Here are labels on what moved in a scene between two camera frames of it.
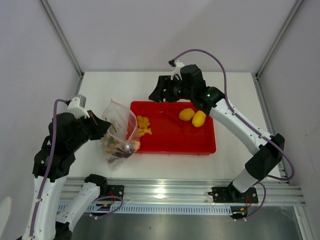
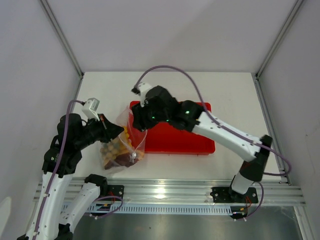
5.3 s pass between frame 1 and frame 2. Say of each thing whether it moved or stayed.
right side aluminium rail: stayed
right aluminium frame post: stayed
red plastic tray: stayed
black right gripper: moved
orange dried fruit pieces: moved
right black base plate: stayed
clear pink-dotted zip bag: moved
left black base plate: stayed
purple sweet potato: moved
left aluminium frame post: stayed
